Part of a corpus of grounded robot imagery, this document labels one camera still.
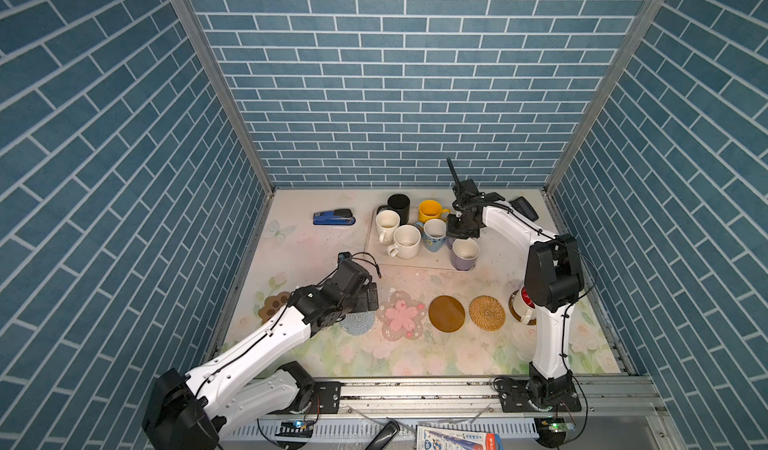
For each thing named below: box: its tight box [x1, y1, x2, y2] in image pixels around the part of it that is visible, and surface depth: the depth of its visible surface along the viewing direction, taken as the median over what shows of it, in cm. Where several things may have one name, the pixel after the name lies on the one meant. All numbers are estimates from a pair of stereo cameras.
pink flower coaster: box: [376, 290, 427, 341], surface depth 89 cm
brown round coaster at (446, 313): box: [428, 295, 466, 333], surface depth 90 cm
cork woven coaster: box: [468, 295, 506, 332], surface depth 90 cm
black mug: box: [376, 193, 411, 225], surface depth 107 cm
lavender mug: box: [445, 236, 481, 271], surface depth 98 cm
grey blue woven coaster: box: [340, 311, 375, 336], surface depth 87 cm
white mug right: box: [387, 224, 422, 260], surface depth 98 cm
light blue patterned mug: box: [415, 218, 447, 253], surface depth 99 cm
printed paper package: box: [415, 425, 505, 450], surface depth 69 cm
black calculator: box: [509, 196, 539, 222], surface depth 114 cm
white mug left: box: [376, 209, 401, 245], surface depth 98 cm
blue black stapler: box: [312, 208, 356, 225], surface depth 111 cm
